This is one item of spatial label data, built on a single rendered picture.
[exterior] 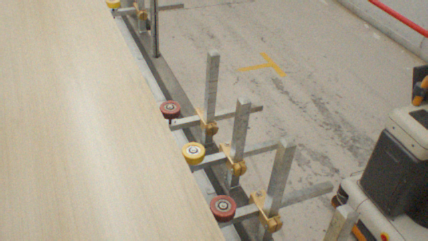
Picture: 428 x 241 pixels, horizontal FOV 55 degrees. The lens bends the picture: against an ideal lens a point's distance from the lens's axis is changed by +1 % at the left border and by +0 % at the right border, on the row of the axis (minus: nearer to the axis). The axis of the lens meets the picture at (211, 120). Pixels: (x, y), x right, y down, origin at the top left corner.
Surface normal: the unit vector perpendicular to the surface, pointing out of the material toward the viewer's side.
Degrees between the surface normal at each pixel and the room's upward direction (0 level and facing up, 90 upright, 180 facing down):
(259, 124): 0
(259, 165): 0
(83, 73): 0
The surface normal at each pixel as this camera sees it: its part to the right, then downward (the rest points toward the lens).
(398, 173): -0.93, 0.19
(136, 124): 0.07, -0.76
